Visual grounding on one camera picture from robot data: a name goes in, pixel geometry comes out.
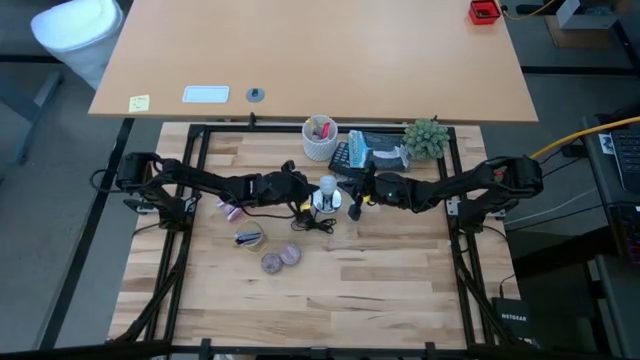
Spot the black backlit keyboard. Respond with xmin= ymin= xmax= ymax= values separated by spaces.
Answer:
xmin=612 ymin=203 xmax=640 ymax=266

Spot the white rectangular desk plate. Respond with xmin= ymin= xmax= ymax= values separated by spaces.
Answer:
xmin=182 ymin=85 xmax=231 ymax=104

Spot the dark purple patterned candle tin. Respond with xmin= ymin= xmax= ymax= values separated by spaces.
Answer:
xmin=260 ymin=252 xmax=285 ymax=275

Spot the dark grey flat bar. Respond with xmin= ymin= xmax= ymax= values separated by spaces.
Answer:
xmin=235 ymin=231 xmax=265 ymax=247

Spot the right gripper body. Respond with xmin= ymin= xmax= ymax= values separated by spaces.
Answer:
xmin=348 ymin=162 xmax=404 ymax=221

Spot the brown cardboard sheet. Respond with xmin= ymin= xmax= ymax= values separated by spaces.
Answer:
xmin=544 ymin=14 xmax=629 ymax=50

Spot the potted green succulent plant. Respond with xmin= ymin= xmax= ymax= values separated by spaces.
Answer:
xmin=402 ymin=117 xmax=451 ymax=161

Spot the Yellowstone paperback book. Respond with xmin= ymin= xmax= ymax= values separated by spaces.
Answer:
xmin=348 ymin=129 xmax=412 ymax=174

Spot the white cable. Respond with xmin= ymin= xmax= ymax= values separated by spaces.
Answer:
xmin=504 ymin=187 xmax=601 ymax=227

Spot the black lamp power cable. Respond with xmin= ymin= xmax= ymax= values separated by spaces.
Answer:
xmin=290 ymin=209 xmax=337 ymax=235

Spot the red plastic box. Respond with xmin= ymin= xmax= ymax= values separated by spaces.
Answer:
xmin=468 ymin=0 xmax=502 ymax=26

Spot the white textured pen cup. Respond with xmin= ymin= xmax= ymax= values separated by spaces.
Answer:
xmin=301 ymin=114 xmax=340 ymax=162

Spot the white trash bin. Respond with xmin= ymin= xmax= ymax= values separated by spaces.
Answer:
xmin=30 ymin=0 xmax=125 ymax=90

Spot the grey metal table leg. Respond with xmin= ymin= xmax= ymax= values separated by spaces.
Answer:
xmin=0 ymin=69 xmax=66 ymax=166

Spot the pink rectangular case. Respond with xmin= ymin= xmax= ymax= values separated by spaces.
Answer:
xmin=215 ymin=198 xmax=245 ymax=223

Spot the black desk calculator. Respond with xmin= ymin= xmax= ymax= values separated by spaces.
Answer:
xmin=328 ymin=141 xmax=366 ymax=179

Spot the thin yellow cable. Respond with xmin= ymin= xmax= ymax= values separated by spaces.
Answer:
xmin=501 ymin=0 xmax=557 ymax=22

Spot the black aluminium table frame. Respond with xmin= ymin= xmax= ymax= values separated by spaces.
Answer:
xmin=107 ymin=112 xmax=521 ymax=360

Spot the thick yellow cable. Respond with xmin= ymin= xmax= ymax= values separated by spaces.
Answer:
xmin=529 ymin=115 xmax=640 ymax=160

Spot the pink patterned candle tin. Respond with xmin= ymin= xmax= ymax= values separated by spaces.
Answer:
xmin=278 ymin=243 xmax=303 ymax=266

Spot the black laptop keyboard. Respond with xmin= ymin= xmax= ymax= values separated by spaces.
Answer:
xmin=607 ymin=127 xmax=640 ymax=196

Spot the beige wooden desk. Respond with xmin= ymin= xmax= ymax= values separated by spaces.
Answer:
xmin=88 ymin=0 xmax=540 ymax=124

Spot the grey cardboard box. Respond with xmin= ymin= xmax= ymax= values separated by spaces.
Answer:
xmin=555 ymin=0 xmax=621 ymax=31

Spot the black Netgear network switch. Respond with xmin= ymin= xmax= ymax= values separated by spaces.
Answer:
xmin=491 ymin=297 xmax=532 ymax=341

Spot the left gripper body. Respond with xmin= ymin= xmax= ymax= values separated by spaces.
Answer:
xmin=257 ymin=160 xmax=312 ymax=226

